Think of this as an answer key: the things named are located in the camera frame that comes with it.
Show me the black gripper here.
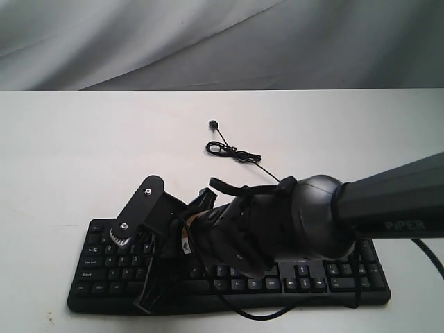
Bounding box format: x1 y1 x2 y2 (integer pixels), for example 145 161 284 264
135 187 220 314

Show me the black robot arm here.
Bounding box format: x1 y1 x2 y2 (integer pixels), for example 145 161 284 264
136 154 443 314

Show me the black acer keyboard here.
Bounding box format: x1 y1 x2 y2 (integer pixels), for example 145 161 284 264
67 219 391 316

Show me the grey backdrop cloth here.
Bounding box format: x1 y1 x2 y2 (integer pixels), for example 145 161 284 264
1 1 443 90

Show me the black keyboard usb cable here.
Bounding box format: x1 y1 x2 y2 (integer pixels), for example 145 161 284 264
205 119 282 185

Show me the black camera cable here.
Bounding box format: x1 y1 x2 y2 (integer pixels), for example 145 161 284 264
173 176 444 322

